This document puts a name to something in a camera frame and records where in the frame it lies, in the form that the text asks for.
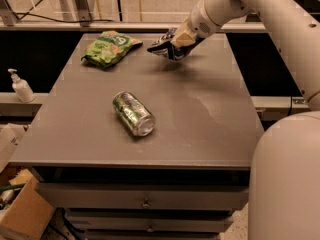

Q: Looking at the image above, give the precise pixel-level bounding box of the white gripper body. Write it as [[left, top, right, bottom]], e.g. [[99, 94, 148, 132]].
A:
[[187, 0, 220, 38]]

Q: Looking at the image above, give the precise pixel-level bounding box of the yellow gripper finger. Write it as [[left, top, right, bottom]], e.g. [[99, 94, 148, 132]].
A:
[[171, 24, 198, 48]]

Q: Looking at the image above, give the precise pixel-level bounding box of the blue chip bag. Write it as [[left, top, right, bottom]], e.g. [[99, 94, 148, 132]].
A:
[[147, 28, 192, 61]]

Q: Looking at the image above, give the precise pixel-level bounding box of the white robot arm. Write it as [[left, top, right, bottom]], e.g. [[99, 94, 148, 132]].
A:
[[172, 0, 320, 240]]

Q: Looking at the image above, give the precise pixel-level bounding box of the green rice chip bag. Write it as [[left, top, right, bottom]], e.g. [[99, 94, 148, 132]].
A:
[[81, 31, 143, 69]]

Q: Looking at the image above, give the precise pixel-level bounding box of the green soda can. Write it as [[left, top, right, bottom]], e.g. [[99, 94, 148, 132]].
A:
[[113, 91, 155, 137]]

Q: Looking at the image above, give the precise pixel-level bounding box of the grey drawer cabinet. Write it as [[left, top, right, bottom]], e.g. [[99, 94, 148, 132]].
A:
[[12, 34, 263, 240]]

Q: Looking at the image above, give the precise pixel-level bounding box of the white pump bottle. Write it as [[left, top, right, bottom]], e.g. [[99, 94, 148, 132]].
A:
[[8, 68, 35, 103]]

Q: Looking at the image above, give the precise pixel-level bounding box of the grey metal railing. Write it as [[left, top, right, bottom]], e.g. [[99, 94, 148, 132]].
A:
[[0, 0, 320, 34]]

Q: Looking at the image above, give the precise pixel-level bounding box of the top grey drawer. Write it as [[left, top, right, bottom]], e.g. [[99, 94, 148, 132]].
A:
[[35, 183, 249, 211]]

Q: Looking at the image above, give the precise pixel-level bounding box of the grey drawer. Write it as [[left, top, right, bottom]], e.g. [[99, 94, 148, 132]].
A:
[[35, 183, 249, 211], [66, 210, 233, 233]]

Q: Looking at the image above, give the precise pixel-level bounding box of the middle grey drawer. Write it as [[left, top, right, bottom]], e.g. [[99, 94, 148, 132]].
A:
[[66, 210, 233, 233]]

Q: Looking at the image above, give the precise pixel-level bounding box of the cardboard box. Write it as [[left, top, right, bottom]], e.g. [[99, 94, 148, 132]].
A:
[[0, 172, 54, 240]]

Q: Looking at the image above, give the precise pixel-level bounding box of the black cable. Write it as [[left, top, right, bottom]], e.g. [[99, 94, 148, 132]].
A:
[[9, 12, 116, 24]]

